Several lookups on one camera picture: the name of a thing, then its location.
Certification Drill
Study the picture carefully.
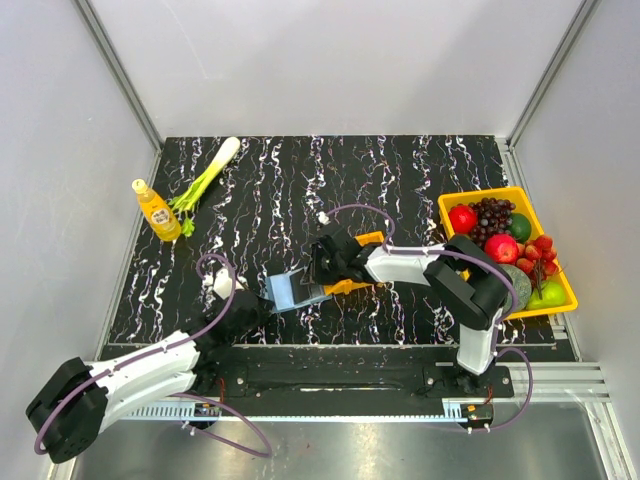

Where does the small orange card bin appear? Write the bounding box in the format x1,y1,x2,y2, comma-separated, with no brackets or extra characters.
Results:
323,231,384,296

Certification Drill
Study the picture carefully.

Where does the black credit card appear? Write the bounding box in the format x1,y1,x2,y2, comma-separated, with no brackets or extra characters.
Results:
298,284,326,305

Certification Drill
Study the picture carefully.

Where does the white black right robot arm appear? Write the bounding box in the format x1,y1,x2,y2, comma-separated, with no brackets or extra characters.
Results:
299,222,518,396

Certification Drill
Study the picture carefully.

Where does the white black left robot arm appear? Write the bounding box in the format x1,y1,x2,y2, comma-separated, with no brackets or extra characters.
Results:
26,290,273,464

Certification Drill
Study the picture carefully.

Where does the black marble pattern mat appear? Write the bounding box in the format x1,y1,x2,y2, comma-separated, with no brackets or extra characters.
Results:
99,134,576,362

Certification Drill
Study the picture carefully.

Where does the yellow juice bottle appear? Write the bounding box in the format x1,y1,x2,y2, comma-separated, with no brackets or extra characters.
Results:
131,179,181,242

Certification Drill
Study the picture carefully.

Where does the green white leek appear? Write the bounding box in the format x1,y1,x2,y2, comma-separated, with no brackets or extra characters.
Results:
169,137,241,238

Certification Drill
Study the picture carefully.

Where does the red apple left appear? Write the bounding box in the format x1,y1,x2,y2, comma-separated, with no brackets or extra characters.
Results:
448,205,478,234

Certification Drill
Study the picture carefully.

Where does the red apple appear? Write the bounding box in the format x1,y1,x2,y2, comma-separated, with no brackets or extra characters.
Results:
484,234,519,264
448,205,478,234

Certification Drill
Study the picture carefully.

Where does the dark purple grape bunch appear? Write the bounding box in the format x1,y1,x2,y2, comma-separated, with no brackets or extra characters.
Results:
468,197,516,247

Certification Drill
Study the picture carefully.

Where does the red apple centre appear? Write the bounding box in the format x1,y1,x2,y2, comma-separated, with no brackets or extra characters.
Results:
484,234,519,264

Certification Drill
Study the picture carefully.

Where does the dark green avocado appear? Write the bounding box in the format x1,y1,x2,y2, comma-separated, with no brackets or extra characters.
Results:
507,213,532,244

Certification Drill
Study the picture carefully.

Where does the grey green melon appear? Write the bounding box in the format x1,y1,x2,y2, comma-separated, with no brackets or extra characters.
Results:
501,264,532,312

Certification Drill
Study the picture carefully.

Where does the light green apple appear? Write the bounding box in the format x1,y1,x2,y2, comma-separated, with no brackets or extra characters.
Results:
526,281,567,310

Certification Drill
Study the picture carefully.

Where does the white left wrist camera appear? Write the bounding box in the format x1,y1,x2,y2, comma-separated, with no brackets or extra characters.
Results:
203,268,235,299

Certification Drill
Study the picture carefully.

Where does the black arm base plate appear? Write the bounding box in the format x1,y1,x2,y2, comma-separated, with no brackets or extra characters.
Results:
189,345,514,399

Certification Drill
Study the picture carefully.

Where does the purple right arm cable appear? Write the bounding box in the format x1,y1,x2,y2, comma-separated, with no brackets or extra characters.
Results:
319,203,535,433

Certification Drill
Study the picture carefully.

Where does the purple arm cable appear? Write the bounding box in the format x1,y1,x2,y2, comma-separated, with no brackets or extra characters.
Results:
33,253,274,458
319,203,535,433

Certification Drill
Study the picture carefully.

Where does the white slotted cable duct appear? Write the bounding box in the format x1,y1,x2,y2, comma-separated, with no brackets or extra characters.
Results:
124,400,468,425

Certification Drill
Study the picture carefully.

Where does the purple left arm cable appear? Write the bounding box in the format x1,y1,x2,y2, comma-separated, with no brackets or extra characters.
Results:
33,253,274,458

